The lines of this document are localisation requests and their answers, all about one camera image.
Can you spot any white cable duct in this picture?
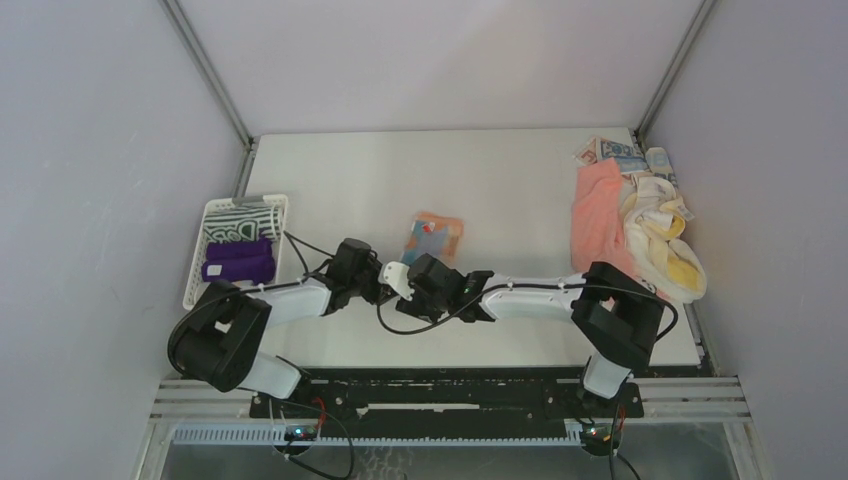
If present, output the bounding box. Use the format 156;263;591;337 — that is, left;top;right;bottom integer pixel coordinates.
170;424;584;447

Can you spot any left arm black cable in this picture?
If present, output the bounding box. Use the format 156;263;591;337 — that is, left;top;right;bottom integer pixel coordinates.
166;230;346;372

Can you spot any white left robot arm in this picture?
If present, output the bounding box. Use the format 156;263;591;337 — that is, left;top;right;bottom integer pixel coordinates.
166;263;383;417

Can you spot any orange polka dot towel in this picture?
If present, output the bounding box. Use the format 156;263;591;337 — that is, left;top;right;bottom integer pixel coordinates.
400;211;464;267

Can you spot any white yellow towel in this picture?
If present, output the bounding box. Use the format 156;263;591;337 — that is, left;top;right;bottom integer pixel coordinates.
619;176;708;304

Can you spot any left base control board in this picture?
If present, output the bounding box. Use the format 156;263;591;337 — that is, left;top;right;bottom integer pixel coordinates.
284;426;319;443

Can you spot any base control board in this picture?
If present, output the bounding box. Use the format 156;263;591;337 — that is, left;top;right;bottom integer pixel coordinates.
284;426;319;443
580;424;622;443

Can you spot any pink towel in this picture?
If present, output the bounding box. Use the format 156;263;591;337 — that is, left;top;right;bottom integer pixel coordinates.
569;159;668;299

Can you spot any purple towel roll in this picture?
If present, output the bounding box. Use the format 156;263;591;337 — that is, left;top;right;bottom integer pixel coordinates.
201;239;276;284

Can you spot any aluminium frame post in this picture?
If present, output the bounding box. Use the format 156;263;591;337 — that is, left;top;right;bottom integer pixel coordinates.
633;0;720;146
158;0;253;150

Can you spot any left aluminium frame post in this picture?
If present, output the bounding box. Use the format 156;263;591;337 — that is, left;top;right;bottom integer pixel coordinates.
158;0;253;150

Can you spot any right base control board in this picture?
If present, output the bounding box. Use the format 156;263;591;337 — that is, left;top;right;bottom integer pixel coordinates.
580;424;622;443

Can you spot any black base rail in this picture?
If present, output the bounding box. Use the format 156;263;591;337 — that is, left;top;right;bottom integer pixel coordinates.
249;367;645;440

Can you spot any right aluminium frame post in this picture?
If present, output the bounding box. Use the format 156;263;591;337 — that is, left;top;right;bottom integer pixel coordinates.
633;0;720;146

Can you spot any white plastic basket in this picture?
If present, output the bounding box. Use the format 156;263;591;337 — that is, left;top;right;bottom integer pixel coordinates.
183;194;288;310

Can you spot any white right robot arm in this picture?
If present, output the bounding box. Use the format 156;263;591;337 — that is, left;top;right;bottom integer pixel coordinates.
378;254;679;416

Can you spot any black white zebra towel roll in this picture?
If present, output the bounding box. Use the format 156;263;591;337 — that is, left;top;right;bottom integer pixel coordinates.
201;205;285;244

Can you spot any blue patterned towel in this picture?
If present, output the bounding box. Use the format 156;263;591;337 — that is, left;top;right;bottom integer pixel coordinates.
573;136;678;188

